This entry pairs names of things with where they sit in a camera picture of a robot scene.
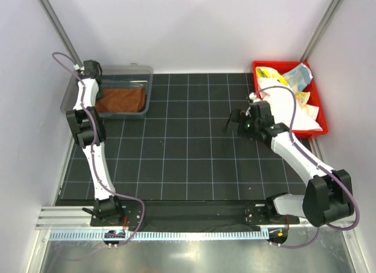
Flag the red plastic bin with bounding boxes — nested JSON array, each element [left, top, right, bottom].
[[252, 60, 328, 139]]

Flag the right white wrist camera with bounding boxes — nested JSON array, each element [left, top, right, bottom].
[[249, 93, 257, 102]]

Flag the right aluminium frame post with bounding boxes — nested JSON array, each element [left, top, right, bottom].
[[300, 0, 344, 62]]

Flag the blue patterned towel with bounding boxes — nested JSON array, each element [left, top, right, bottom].
[[282, 63, 313, 93]]

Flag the yellow patterned towel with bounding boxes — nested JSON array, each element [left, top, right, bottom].
[[256, 66, 288, 86]]

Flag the aluminium frame post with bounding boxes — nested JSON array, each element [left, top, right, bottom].
[[38, 0, 83, 83], [300, 0, 344, 62]]

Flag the clear plastic bin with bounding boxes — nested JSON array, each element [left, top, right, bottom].
[[60, 64, 153, 119]]

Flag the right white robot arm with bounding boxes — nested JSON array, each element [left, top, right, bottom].
[[228, 101, 355, 227]]

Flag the left aluminium frame post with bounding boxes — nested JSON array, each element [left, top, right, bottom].
[[38, 0, 83, 83]]

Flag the white pink towel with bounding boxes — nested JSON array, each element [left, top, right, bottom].
[[257, 77, 322, 131]]

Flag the aluminium front rail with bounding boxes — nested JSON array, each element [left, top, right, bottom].
[[35, 205, 358, 230]]

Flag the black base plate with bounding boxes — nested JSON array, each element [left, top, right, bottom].
[[89, 200, 300, 233]]

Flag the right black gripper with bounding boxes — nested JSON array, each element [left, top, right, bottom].
[[223, 108, 260, 141]]

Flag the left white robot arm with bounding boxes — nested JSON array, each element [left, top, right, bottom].
[[66, 60, 125, 226]]

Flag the slotted cable duct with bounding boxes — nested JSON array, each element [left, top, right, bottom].
[[49, 228, 269, 242]]

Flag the brown towel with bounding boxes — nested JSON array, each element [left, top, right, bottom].
[[95, 87, 146, 113]]

